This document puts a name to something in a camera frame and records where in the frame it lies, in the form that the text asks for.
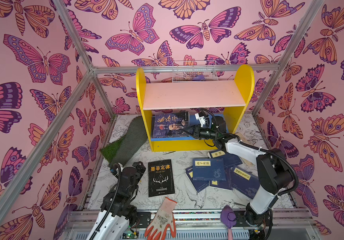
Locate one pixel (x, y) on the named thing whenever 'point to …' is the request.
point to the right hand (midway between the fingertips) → (184, 128)
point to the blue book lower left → (199, 185)
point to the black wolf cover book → (170, 124)
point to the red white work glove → (164, 218)
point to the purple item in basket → (200, 77)
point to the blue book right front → (244, 182)
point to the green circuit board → (130, 235)
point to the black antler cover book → (160, 178)
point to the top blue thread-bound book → (208, 169)
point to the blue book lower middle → (222, 184)
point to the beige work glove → (242, 139)
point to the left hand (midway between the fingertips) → (141, 165)
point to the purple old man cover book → (168, 125)
